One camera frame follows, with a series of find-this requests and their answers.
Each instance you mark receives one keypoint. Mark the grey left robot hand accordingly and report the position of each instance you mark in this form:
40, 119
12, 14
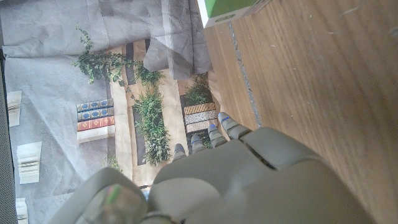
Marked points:
248, 186

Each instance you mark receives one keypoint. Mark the printed fabric backdrop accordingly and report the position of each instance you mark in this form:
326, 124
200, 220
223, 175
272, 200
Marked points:
93, 77

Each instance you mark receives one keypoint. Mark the green and white box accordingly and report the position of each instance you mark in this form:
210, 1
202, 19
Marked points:
227, 7

